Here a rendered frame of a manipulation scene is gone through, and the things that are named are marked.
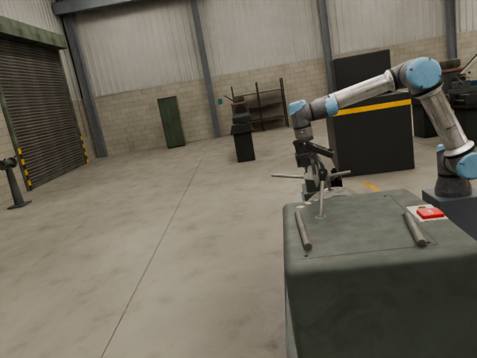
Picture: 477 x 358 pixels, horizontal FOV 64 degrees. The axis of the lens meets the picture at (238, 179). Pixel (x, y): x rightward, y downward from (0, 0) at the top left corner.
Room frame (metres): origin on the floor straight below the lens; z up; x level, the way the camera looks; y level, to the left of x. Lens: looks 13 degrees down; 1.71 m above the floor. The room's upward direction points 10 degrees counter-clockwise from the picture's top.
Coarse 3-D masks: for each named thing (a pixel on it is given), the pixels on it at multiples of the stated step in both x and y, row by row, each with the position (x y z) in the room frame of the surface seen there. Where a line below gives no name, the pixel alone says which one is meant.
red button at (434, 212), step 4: (428, 208) 1.09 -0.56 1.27; (432, 208) 1.08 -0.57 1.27; (436, 208) 1.08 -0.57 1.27; (420, 212) 1.06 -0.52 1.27; (424, 212) 1.06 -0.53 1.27; (428, 212) 1.05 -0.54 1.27; (432, 212) 1.05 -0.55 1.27; (436, 212) 1.04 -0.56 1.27; (440, 212) 1.04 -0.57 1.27; (420, 216) 1.06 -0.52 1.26; (424, 216) 1.04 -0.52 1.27; (428, 216) 1.03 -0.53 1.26; (432, 216) 1.03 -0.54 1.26; (436, 216) 1.03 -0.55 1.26; (440, 216) 1.03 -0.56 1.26
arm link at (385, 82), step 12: (396, 72) 1.62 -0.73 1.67; (360, 84) 1.66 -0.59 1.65; (372, 84) 1.64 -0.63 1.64; (384, 84) 1.63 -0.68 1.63; (396, 84) 1.61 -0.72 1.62; (324, 96) 1.69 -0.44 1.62; (336, 96) 1.66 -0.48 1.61; (348, 96) 1.65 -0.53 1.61; (360, 96) 1.64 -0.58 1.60; (372, 96) 1.65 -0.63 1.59
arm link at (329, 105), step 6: (312, 102) 1.57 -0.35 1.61; (318, 102) 1.56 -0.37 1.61; (324, 102) 1.55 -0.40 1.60; (330, 102) 1.54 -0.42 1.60; (336, 102) 1.55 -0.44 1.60; (312, 108) 1.55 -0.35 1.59; (318, 108) 1.54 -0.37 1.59; (324, 108) 1.54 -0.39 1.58; (330, 108) 1.54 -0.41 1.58; (336, 108) 1.54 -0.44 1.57; (312, 114) 1.55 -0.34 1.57; (318, 114) 1.54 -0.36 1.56; (324, 114) 1.54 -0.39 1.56; (330, 114) 1.55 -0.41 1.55; (312, 120) 1.56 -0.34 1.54
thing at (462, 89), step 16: (448, 64) 7.24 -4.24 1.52; (448, 80) 7.22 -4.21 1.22; (464, 80) 6.82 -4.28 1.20; (448, 96) 6.93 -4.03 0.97; (464, 96) 6.60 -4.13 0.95; (416, 112) 8.52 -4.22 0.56; (464, 112) 6.66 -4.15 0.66; (416, 128) 8.57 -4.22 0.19; (432, 128) 8.17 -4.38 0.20; (464, 128) 6.67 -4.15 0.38
